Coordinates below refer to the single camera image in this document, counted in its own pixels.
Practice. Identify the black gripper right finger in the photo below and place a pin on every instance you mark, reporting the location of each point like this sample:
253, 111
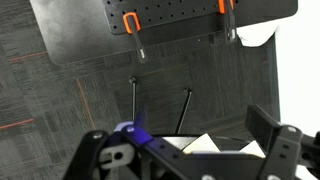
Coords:
280, 146

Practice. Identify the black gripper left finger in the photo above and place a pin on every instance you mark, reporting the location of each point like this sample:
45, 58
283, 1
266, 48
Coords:
87, 150

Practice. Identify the long brown paper napkin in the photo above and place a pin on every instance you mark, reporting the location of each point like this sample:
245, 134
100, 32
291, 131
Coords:
254, 149

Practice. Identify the white crumpled cloth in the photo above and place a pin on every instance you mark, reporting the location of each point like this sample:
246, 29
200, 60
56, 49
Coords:
256, 35

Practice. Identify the black perforated breadboard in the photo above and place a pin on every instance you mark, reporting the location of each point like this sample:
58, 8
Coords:
173, 13

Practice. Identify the small black pedestal table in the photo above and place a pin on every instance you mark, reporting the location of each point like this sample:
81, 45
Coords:
230, 144

